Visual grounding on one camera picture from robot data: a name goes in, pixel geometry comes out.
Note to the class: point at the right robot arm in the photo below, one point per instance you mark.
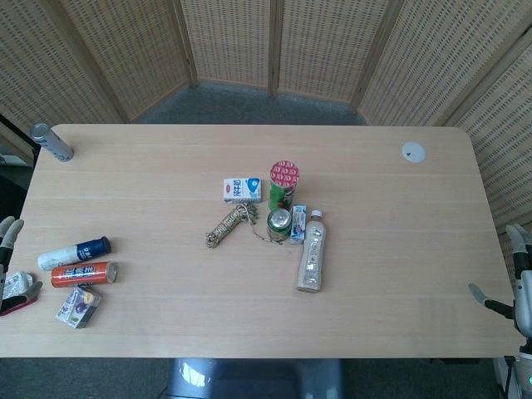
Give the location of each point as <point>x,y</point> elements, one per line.
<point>519,376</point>

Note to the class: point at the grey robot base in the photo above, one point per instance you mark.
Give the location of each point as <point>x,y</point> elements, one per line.
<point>253,378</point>

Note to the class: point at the white blue milk carton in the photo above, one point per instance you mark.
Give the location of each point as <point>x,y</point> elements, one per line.
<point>243,190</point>

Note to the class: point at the purple juice carton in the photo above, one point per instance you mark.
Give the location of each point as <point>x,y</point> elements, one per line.
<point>79,306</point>

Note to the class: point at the green chips tube red lid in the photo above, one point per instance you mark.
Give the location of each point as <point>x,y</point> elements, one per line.
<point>284,185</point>

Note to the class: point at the orange drink can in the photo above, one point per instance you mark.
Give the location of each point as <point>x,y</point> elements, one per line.
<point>83,274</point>

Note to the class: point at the black stand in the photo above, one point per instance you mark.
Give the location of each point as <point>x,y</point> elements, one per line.
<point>16,137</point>

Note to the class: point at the silver grey can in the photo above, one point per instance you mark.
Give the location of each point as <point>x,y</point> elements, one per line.
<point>51,142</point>

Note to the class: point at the green drink can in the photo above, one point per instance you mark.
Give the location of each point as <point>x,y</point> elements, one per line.
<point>278,225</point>

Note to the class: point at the woven bamboo folding screen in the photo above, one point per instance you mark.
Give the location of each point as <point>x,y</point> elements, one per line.
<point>266,50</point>

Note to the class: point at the small white blue drink carton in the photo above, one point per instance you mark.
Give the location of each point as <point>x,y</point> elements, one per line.
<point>298,224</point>

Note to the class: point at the white bottle with blue cap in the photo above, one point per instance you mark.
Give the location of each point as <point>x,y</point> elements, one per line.
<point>74,252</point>

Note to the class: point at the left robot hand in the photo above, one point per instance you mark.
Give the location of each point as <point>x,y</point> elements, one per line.
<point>8,245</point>

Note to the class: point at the beige milk tea bottle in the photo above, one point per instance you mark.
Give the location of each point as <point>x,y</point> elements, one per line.
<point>312,254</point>

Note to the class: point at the white crumpled packet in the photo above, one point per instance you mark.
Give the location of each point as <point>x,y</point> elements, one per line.
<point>16,284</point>

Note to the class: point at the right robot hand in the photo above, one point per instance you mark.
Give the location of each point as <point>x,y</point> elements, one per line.
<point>521,287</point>

